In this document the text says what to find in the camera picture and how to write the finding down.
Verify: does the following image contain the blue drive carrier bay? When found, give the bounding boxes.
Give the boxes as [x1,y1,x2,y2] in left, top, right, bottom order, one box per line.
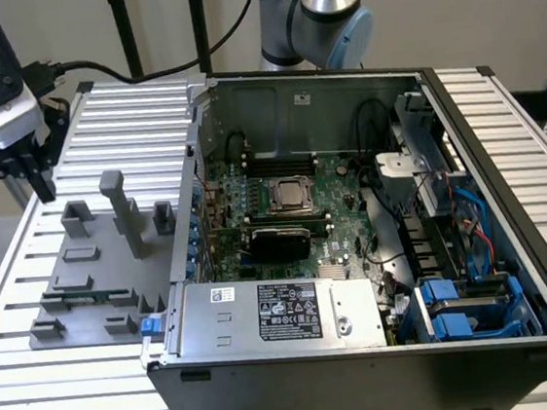
[392,264,545,351]

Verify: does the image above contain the red wire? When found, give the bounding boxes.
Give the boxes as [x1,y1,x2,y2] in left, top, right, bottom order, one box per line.
[445,167,498,265]

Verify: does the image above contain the black graphics card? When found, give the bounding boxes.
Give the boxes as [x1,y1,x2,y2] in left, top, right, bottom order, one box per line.
[239,220,315,269]

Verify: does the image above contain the green motherboard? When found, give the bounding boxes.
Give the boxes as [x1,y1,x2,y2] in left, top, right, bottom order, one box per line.
[195,145,385,304]

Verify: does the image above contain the silver power supply unit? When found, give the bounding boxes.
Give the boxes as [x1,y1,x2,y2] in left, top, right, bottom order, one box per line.
[169,264,388,369]

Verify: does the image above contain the grey parts rack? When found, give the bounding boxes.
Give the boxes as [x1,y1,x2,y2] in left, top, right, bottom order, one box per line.
[11,163,192,354]

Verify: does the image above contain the aluminium profile post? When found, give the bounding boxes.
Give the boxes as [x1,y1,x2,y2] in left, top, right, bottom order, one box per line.
[1,171,36,210]

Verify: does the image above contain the black RAM slots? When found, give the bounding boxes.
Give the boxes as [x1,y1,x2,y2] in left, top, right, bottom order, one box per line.
[244,153,316,180]

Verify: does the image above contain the blue flat wire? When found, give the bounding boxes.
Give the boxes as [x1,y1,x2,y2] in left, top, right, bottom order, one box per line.
[450,180,507,280]

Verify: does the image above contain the black stand pole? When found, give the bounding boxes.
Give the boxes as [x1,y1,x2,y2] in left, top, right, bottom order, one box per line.
[186,0,216,76]
[103,0,146,82]

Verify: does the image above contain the green RAM stick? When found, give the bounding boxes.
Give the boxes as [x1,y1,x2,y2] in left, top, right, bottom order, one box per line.
[42,285,131,312]
[243,205,331,234]

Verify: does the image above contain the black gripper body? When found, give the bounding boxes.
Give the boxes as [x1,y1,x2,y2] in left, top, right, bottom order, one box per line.
[0,93,78,182]

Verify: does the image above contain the CPU in metal socket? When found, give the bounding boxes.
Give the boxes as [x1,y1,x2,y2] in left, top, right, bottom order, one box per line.
[260,173,318,216]

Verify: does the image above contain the blue case latch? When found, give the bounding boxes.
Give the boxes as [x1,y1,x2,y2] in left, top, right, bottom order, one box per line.
[137,314,164,338]

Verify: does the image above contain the silver metal disk bay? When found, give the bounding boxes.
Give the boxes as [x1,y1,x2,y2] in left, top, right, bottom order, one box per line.
[367,85,477,227]

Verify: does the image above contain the black open PC case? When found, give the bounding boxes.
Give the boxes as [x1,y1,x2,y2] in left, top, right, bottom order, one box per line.
[112,37,547,410]

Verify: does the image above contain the black camera cable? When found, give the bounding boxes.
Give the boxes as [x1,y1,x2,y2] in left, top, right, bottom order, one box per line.
[12,0,272,101]

